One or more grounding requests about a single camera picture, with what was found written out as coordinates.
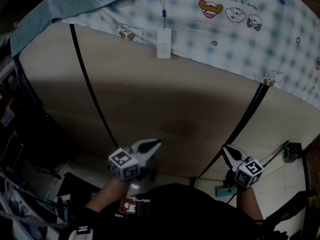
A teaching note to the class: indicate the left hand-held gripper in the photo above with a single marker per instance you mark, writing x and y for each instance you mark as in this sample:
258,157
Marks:
123,164

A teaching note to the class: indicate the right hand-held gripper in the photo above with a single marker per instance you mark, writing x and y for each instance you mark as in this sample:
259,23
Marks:
248,174

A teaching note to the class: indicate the person's left forearm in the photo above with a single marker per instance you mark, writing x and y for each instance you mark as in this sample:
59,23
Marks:
110,191

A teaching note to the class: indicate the person's right forearm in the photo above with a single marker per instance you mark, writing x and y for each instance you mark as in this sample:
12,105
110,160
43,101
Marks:
248,204

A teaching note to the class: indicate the black partition foot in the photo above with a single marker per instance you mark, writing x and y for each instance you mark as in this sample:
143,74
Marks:
193,181

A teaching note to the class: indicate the person's black shirt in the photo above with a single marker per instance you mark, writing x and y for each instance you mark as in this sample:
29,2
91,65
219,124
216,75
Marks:
187,214

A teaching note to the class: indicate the white hanging card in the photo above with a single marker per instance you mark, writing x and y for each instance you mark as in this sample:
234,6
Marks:
163,44

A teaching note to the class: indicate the checked cartoon bedsheet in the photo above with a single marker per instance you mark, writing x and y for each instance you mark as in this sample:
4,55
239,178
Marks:
225,46

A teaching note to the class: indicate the white metal shelf rack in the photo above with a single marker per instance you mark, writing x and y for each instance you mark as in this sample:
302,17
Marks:
25,209

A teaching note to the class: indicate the white paper label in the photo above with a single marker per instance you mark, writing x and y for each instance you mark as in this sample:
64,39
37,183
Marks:
6,117

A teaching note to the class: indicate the teal cloth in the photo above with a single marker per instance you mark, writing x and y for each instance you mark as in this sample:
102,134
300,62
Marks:
75,1

